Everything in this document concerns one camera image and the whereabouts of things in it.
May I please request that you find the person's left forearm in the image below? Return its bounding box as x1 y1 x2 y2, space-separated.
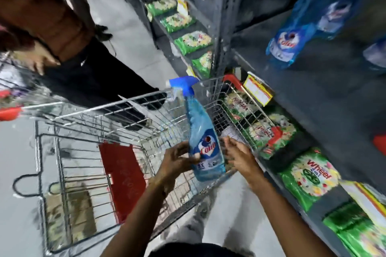
101 175 176 257

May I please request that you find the row of green detergent packets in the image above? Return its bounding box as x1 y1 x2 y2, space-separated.
146 0 386 257

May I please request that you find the blue cleaner refill pouch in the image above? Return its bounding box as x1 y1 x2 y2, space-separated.
315 0 374 40
265 0 341 69
363 37 386 71

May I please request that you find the red-handled metal shopping cart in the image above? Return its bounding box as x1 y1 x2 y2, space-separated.
0 52 65 122

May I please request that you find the blue glass cleaner spray bottle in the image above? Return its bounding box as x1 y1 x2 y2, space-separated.
167 76 227 183

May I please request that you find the brown cardboard box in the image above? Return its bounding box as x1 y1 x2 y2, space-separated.
45 182 98 251

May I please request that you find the red cart seat flap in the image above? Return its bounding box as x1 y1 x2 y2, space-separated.
99 142 147 224

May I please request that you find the person's left hand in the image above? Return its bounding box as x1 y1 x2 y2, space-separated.
155 141 201 192

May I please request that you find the metal wire shopping cart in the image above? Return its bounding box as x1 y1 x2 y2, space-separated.
12 78 272 257

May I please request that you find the person's black shirt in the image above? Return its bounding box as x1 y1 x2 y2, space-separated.
149 242 242 257

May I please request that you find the person's right hand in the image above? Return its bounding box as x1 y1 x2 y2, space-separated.
222 137 266 186

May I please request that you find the person's right forearm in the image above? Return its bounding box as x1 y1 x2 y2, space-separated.
250 169 336 257

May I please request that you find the grey metal shelf unit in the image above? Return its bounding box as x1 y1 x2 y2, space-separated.
115 0 386 257

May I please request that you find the red packet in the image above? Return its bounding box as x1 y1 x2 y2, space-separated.
372 135 386 157

